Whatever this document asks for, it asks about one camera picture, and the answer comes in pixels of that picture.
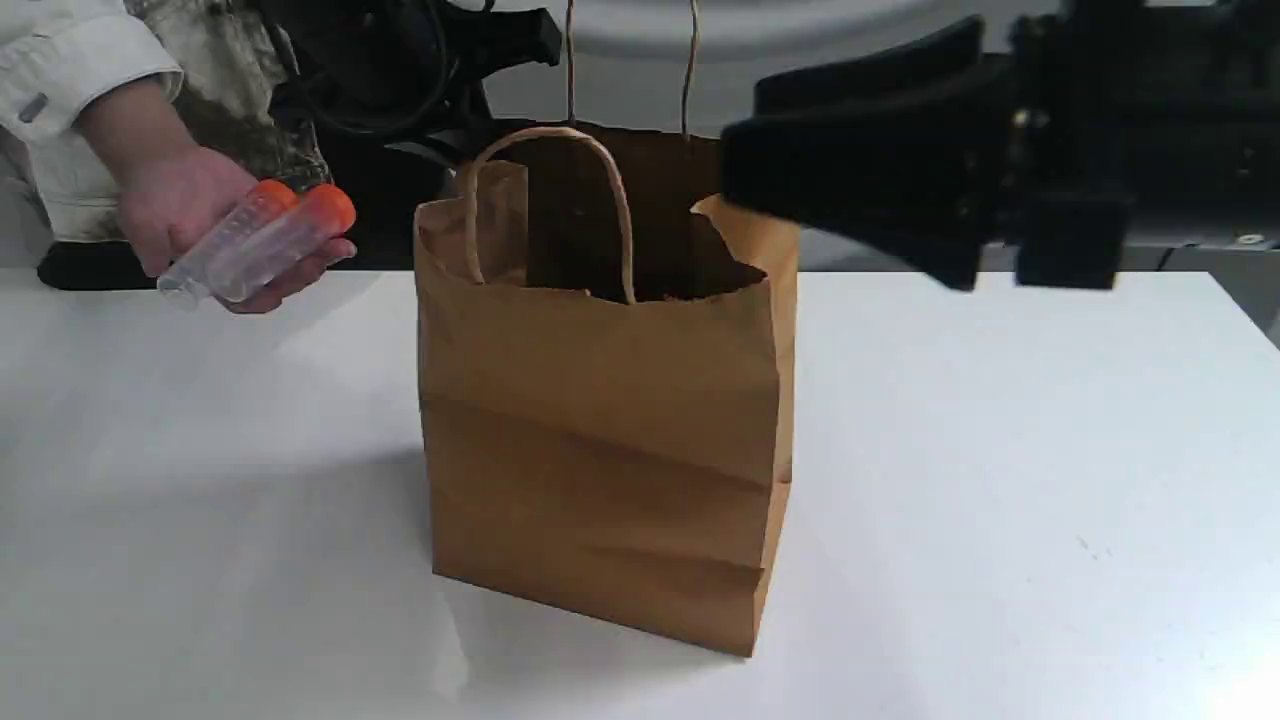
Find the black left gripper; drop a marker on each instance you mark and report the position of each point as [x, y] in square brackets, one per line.
[389, 72]

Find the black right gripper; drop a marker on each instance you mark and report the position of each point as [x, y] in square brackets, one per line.
[1133, 124]

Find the orange-capped clear tube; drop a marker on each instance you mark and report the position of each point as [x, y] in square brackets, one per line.
[238, 273]
[191, 279]

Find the brown paper bag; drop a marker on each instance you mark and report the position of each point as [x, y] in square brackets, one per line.
[606, 380]

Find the person's right forearm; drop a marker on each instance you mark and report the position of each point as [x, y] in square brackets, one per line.
[136, 133]

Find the person's right hand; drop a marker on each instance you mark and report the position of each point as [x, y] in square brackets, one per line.
[169, 199]

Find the person torso camouflage jacket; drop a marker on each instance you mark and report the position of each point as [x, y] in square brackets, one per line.
[217, 64]

